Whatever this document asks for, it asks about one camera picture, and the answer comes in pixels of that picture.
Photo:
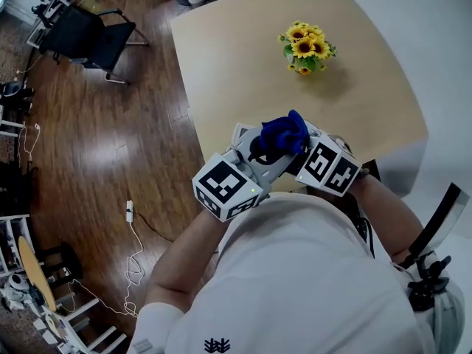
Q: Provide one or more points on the white metal rack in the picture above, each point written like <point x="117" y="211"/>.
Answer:
<point x="79" y="308"/>

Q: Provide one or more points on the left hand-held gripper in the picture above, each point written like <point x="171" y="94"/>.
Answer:
<point x="225" y="183"/>

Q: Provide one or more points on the potted yellow sunflowers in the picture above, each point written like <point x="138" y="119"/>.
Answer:
<point x="306" y="46"/>

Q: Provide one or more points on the white shelf unit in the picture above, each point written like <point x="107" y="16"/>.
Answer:
<point x="14" y="218"/>

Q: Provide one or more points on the black sled-base chair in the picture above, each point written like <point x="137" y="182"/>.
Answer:
<point x="85" y="35"/>

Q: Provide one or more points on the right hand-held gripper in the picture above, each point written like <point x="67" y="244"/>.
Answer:
<point x="324" y="164"/>

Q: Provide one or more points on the black clamp mount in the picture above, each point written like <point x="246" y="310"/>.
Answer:
<point x="424" y="290"/>

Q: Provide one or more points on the round wooden table black legs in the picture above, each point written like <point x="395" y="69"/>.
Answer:
<point x="35" y="267"/>

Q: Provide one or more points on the person's left forearm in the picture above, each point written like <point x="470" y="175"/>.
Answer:
<point x="184" y="249"/>

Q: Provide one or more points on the blue cloth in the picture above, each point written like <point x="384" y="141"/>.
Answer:
<point x="284" y="135"/>

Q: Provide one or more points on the small white round robot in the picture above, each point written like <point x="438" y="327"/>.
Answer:
<point x="16" y="282"/>

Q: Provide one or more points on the person's right forearm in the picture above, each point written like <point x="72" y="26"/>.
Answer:
<point x="387" y="212"/>

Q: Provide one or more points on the black mounted display screen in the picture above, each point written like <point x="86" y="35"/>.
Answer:
<point x="435" y="219"/>

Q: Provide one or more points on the person's white shirt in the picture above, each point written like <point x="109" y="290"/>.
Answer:
<point x="295" y="271"/>

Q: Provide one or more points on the cluttered white desk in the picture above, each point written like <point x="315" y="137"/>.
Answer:
<point x="55" y="6"/>

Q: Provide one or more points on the white power strip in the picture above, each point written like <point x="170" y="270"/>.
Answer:
<point x="129" y="212"/>

